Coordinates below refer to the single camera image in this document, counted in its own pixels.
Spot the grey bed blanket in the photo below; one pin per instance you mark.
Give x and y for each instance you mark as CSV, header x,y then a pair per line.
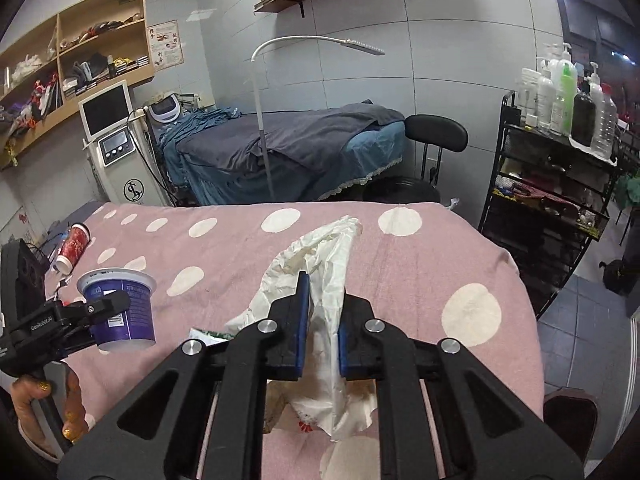
x,y
300,140

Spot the wooden wall cabinet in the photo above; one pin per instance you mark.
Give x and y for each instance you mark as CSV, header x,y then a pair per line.
x,y
100,85

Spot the white beauty machine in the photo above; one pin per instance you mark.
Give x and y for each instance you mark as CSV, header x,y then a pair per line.
x,y
120,155

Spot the black trolley rack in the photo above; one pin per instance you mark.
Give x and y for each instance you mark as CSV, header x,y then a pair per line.
x,y
545,240

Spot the white light therapy mask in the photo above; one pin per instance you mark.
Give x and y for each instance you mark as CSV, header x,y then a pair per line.
x,y
167,109

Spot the red white can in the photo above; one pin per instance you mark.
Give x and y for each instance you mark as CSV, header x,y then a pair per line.
x,y
72,247

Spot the white floor lamp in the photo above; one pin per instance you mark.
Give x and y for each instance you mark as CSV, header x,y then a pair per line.
x,y
300,39

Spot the person's left hand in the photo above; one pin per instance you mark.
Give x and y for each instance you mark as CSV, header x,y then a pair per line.
x,y
75,405

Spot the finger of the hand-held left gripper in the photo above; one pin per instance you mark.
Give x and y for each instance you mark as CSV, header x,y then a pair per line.
x,y
100,306
80,341

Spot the blue massage bed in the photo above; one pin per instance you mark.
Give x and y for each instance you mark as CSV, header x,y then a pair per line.
x,y
370,155

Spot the white plastic bag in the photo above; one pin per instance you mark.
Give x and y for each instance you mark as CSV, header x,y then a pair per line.
x,y
330,260

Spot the pink polka-dot blanket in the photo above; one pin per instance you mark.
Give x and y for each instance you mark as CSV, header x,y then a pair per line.
x,y
400,285

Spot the group of toiletry bottles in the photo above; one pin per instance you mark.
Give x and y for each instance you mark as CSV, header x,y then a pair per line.
x,y
565,100

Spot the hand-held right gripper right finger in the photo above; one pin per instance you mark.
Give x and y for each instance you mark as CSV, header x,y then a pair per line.
x,y
342,350

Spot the wall poster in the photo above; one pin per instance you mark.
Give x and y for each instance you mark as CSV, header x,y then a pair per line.
x,y
164,45

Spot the purple yogurt cup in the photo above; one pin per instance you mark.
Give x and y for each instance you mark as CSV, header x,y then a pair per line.
x,y
130,310

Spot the green white carton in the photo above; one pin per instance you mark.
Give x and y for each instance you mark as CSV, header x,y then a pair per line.
x,y
210,334

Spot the black chair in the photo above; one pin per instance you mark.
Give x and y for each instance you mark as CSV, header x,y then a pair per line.
x,y
435,130

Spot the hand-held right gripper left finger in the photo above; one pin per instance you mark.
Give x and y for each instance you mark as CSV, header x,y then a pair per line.
x,y
301,330

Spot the brown stool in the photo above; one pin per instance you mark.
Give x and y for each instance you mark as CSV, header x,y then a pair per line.
x,y
570,425

